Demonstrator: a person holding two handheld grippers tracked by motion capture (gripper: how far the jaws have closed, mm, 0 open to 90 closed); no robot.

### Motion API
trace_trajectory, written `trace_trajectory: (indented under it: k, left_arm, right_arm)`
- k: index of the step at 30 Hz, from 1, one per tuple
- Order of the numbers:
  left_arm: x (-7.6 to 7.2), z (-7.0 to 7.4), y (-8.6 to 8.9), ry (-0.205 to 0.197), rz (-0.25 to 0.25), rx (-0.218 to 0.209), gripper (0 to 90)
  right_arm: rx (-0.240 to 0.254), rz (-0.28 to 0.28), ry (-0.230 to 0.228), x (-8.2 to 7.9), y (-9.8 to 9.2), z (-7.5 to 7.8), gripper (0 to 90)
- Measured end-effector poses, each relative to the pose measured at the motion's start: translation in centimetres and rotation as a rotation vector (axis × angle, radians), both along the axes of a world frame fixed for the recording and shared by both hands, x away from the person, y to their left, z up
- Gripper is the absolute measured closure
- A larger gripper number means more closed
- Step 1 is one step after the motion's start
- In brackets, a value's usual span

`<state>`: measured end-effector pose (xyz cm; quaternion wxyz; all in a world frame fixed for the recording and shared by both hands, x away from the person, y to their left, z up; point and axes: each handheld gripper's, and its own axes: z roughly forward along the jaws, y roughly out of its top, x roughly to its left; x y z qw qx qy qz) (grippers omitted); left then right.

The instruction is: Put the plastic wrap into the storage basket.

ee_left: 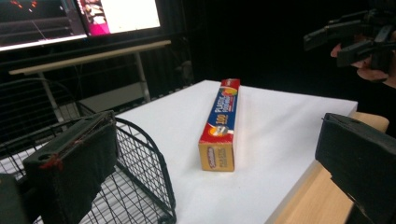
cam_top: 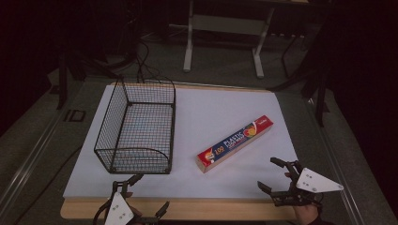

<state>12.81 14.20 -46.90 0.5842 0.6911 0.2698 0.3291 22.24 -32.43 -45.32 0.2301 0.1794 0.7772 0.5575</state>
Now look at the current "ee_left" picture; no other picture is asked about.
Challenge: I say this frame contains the beige bar metal stand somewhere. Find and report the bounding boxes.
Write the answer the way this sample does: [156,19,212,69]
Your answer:
[8,39,173,125]

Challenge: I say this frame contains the dark wire rack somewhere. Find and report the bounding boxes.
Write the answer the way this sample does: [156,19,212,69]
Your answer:
[0,77,80,150]

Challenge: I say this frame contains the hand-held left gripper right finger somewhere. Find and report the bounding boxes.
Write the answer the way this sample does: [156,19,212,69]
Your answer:
[315,112,396,224]

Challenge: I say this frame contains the plastic wrap box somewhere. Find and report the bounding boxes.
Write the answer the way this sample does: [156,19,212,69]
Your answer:
[198,77,241,173]

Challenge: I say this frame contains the black wire basket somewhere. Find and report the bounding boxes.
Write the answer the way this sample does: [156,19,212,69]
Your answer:
[0,110,177,224]

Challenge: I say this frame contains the computer monitor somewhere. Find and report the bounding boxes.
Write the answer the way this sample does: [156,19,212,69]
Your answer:
[0,0,163,52]

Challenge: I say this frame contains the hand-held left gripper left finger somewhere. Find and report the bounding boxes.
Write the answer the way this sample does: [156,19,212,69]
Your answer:
[22,110,120,224]

